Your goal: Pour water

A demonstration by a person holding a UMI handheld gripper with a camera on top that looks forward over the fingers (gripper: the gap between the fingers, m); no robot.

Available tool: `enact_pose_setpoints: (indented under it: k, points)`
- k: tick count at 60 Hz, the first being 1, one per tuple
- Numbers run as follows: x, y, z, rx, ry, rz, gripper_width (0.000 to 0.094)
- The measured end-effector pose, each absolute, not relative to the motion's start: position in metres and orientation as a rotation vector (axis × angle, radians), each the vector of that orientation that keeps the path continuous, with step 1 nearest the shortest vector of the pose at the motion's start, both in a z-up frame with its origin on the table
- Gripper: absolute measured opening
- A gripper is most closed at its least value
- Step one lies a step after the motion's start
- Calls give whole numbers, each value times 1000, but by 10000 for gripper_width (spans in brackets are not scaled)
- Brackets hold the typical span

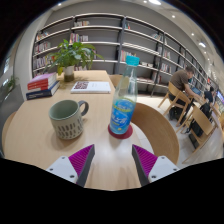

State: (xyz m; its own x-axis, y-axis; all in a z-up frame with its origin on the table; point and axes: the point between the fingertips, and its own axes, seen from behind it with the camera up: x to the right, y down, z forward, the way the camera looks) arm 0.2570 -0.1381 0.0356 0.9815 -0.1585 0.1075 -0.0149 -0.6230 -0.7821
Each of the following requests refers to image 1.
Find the green potted plant white pot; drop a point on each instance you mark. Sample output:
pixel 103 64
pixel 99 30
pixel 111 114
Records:
pixel 71 55

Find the thick navy blue book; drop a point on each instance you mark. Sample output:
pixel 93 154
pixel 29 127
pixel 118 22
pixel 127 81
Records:
pixel 43 93

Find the grey-green patterned mug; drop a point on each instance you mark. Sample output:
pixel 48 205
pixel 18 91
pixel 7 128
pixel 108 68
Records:
pixel 66 125

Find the dark metal bookshelf unit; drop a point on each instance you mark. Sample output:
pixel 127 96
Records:
pixel 140 36

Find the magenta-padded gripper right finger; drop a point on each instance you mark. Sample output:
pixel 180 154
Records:
pixel 160 166

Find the pink-covered red book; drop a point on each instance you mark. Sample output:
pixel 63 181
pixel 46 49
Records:
pixel 41 79

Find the slatted wooden chair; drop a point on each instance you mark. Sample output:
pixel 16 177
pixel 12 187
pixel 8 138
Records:
pixel 201 121
pixel 173 95

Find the ceiling lights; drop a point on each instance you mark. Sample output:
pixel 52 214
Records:
pixel 201 44

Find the person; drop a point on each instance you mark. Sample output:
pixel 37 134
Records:
pixel 209 96
pixel 180 81

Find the clear bottle with blue cap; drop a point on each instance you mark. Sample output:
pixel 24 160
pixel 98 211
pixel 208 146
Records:
pixel 124 106

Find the white book with printed cover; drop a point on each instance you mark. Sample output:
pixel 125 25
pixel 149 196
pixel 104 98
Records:
pixel 91 87

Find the open laptop with blue screen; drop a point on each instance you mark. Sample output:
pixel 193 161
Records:
pixel 196 91

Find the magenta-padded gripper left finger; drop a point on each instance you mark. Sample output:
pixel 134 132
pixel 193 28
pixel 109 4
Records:
pixel 65 166

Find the flat round red coaster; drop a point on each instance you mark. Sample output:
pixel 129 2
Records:
pixel 128 134

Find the green plant in planter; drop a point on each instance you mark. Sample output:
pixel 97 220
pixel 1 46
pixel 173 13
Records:
pixel 11 84

